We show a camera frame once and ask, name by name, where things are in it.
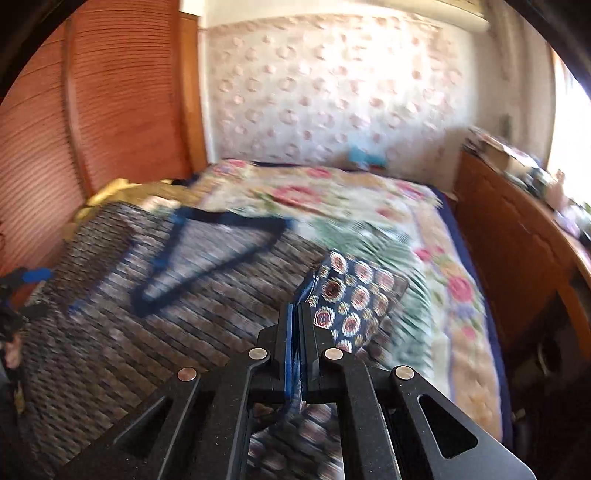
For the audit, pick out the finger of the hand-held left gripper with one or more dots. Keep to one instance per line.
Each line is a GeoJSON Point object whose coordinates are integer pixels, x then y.
{"type": "Point", "coordinates": [37, 276]}

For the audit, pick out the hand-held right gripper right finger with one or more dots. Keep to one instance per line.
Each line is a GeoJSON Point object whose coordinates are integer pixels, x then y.
{"type": "Point", "coordinates": [308, 332]}

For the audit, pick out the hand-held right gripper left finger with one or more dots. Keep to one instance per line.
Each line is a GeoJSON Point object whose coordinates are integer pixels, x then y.
{"type": "Point", "coordinates": [288, 325]}

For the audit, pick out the navy medallion print garment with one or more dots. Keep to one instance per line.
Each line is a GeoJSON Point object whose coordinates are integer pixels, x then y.
{"type": "Point", "coordinates": [355, 295]}

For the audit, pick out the yellow patterned cloth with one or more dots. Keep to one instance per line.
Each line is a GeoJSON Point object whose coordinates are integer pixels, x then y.
{"type": "Point", "coordinates": [120, 189]}

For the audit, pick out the beige cloth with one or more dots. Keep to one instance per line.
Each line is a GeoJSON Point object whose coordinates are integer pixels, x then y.
{"type": "Point", "coordinates": [159, 203]}

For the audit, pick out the floral blanket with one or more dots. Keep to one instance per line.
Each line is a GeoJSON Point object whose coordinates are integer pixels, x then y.
{"type": "Point", "coordinates": [323, 184]}

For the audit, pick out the blue tissue box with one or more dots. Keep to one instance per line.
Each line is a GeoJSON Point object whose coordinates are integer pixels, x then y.
{"type": "Point", "coordinates": [364, 157]}

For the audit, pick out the wooden headboard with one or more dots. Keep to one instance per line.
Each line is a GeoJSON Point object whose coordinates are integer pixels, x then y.
{"type": "Point", "coordinates": [115, 92]}

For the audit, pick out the wooden cabinet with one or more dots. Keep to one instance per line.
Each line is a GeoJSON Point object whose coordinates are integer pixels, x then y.
{"type": "Point", "coordinates": [503, 230]}

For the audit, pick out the circle pattern curtain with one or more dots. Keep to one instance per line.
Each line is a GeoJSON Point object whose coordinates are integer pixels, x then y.
{"type": "Point", "coordinates": [332, 87]}

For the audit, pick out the cardboard box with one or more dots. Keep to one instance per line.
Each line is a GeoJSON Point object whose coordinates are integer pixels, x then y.
{"type": "Point", "coordinates": [505, 157]}

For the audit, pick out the window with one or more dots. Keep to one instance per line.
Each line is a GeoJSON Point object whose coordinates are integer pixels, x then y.
{"type": "Point", "coordinates": [572, 138]}

